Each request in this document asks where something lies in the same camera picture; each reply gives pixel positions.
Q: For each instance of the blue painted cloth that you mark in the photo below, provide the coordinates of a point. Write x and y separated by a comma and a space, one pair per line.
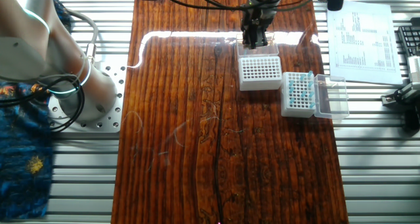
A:
23, 184

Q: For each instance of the brown wooden board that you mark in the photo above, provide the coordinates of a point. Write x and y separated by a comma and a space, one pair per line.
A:
183, 135

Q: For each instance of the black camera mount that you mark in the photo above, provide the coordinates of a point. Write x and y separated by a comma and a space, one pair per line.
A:
403, 94

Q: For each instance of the silver perforated base plate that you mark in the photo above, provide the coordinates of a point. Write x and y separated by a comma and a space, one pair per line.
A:
113, 120

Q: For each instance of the black keyboard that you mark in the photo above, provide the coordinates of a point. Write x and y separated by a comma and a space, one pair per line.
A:
410, 36

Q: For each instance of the printed paper sheet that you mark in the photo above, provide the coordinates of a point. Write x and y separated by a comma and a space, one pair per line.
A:
364, 53

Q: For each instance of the clear plastic holder lid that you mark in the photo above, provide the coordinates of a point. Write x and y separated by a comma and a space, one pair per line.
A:
273, 50
331, 100

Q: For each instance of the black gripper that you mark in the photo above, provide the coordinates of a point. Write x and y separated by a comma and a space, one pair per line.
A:
257, 18

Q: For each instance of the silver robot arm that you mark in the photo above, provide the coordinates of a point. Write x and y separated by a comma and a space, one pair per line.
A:
33, 53

